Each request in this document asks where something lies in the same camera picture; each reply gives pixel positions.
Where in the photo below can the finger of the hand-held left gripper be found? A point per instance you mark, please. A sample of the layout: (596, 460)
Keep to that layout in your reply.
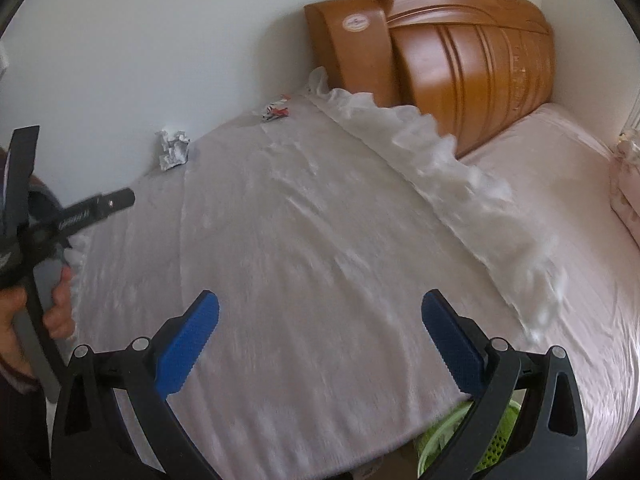
(97, 208)
(22, 170)

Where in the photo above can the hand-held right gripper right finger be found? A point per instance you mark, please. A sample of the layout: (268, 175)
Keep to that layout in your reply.
(452, 342)

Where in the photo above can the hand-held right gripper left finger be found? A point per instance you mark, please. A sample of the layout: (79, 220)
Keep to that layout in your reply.
(186, 340)

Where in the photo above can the white paper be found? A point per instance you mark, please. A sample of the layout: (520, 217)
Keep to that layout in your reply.
(172, 151)

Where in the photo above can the green plastic basket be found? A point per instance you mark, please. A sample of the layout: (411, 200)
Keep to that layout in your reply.
(442, 440)

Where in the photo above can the person's left forearm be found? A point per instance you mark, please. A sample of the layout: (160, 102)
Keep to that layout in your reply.
(20, 435)

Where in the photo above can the person's left hand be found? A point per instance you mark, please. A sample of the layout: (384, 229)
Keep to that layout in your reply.
(60, 310)

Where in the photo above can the white ruffled blanket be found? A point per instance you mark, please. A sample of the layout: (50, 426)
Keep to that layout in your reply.
(300, 260)

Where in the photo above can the bed with pink sheet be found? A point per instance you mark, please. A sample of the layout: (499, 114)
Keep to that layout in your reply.
(550, 175)

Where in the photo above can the red and white wrapper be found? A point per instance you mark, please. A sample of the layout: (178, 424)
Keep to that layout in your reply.
(276, 110)

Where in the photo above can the brown wooden headboard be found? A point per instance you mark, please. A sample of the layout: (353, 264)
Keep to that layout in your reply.
(450, 60)

